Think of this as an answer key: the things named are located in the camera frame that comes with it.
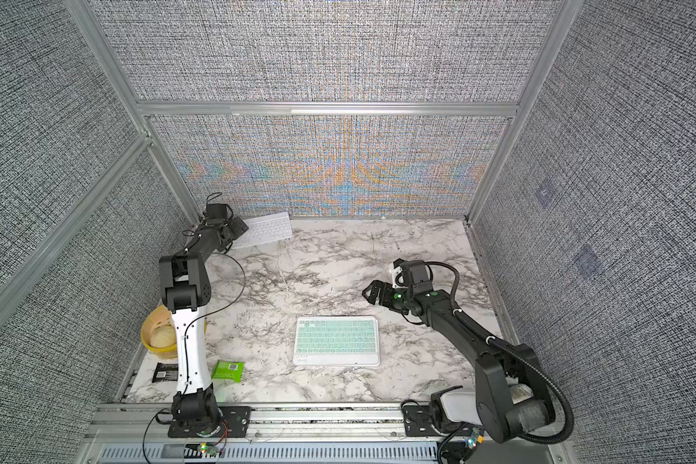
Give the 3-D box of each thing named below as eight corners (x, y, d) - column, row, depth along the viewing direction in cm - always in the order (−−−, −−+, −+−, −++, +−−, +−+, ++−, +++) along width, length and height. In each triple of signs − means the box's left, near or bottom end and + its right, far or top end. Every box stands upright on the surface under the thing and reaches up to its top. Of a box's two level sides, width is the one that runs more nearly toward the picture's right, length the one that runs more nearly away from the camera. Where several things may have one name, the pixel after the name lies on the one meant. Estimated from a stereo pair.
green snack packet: (213, 378, 82) (211, 376, 81) (220, 361, 85) (217, 359, 84) (240, 382, 82) (237, 380, 80) (245, 365, 85) (243, 362, 83)
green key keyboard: (292, 366, 85) (290, 362, 82) (297, 320, 94) (295, 315, 91) (379, 366, 85) (381, 362, 82) (376, 320, 94) (377, 315, 91)
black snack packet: (154, 382, 82) (150, 380, 80) (161, 365, 85) (157, 362, 83) (176, 382, 82) (173, 380, 80) (182, 365, 85) (179, 362, 83)
